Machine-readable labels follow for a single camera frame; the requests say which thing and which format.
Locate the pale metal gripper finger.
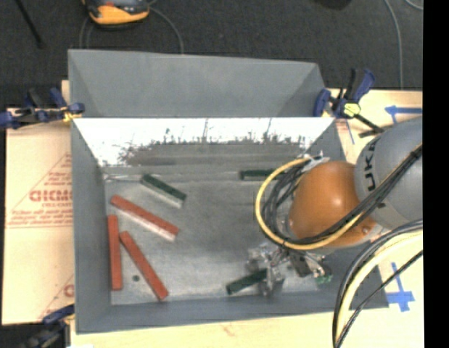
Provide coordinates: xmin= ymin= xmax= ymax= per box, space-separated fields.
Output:
xmin=259 ymin=266 xmax=286 ymax=297
xmin=245 ymin=246 xmax=285 ymax=272

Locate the dark green flat block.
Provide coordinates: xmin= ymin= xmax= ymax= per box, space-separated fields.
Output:
xmin=239 ymin=168 xmax=284 ymax=181
xmin=225 ymin=268 xmax=269 ymax=297
xmin=139 ymin=173 xmax=188 ymax=210

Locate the grey metal bin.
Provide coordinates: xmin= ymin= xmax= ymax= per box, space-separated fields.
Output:
xmin=67 ymin=48 xmax=389 ymax=334

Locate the red-brown flat block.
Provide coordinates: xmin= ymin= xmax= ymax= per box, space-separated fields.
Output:
xmin=118 ymin=230 xmax=170 ymax=302
xmin=107 ymin=214 xmax=124 ymax=291
xmin=110 ymin=194 xmax=181 ymax=243

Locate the brown cardboard board, red print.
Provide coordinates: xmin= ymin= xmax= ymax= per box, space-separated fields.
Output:
xmin=0 ymin=118 xmax=76 ymax=326

